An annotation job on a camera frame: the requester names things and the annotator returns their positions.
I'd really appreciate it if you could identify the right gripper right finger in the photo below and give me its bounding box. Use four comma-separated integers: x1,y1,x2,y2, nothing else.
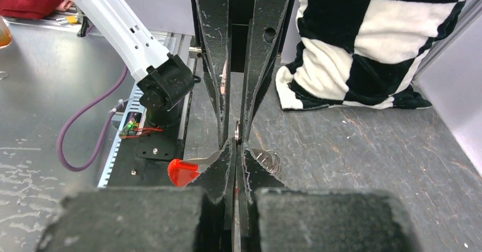
236,142,285,251

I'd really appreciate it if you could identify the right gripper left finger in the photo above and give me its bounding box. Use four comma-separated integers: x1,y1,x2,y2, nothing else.
188,139,237,251

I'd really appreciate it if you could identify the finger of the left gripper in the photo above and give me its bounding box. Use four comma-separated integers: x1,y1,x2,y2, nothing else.
195,0,231,148
240,0,293,141

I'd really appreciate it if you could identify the metal key organizer red handle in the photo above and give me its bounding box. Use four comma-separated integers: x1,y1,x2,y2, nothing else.
167,121,282,188

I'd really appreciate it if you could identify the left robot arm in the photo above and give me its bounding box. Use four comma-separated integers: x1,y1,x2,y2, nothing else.
72,0,293,145

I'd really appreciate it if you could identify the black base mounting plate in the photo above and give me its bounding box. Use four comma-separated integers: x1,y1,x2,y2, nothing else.
99,116,186,187

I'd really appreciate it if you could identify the black white checkered cloth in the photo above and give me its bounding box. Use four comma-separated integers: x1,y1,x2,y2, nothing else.
275,0,467,111

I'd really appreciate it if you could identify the orange bottle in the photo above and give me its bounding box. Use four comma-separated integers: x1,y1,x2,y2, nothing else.
0,17,12,48

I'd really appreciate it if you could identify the white toothed cable duct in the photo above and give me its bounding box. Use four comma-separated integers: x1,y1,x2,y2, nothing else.
97,85,145,188

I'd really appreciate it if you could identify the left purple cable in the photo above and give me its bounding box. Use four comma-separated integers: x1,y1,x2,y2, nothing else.
56,65,131,172

